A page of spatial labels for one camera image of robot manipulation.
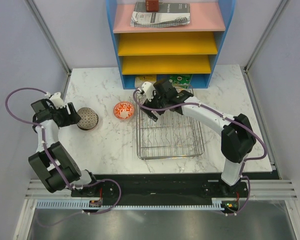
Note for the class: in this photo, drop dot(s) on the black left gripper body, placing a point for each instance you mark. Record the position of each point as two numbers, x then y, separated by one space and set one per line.
64 117

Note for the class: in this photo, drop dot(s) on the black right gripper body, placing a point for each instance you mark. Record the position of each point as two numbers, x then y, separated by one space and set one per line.
157 102

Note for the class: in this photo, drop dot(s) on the brown dotted pattern bowl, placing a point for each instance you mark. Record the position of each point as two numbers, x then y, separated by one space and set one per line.
89 119

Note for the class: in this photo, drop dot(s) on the orange floral white bowl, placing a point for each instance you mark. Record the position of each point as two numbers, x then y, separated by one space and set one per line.
124 110

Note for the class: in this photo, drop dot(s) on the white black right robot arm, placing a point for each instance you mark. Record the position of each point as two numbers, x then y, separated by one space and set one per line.
237 139

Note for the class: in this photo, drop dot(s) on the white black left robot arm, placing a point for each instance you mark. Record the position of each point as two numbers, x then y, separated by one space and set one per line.
51 162

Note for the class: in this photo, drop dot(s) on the yellow illustrated book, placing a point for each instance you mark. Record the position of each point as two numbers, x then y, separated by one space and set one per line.
140 79

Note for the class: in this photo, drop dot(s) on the green book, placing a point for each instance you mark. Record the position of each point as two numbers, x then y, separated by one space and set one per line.
181 80

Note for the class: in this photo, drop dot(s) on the blue shelf unit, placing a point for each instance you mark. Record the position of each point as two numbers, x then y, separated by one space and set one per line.
190 49

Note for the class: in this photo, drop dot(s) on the grey manual booklet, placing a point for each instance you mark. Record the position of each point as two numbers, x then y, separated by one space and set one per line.
168 15

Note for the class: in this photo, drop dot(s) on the brown wooden block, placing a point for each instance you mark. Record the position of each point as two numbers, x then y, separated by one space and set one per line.
153 5

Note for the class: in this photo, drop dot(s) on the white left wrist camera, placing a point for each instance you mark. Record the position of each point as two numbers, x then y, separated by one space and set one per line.
56 99

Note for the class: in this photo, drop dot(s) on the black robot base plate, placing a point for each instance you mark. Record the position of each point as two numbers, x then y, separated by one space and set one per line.
160 189

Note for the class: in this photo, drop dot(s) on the white slotted cable duct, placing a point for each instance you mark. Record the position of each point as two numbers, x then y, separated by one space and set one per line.
68 204

